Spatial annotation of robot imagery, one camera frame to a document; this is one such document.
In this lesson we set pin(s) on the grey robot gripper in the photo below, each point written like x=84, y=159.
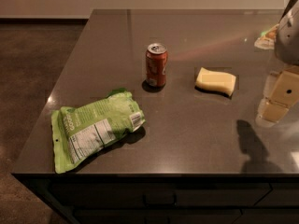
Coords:
x=288, y=39

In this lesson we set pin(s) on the red coke can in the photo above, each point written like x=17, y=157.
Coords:
x=156, y=60

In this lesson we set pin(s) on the white snack packet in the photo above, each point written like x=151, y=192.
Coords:
x=267, y=39

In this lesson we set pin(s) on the yellow sponge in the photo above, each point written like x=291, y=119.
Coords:
x=215, y=81

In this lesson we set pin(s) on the green chip bag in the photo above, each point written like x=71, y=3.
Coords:
x=78, y=133

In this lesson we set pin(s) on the dark cabinet drawer front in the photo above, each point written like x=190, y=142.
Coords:
x=140, y=195

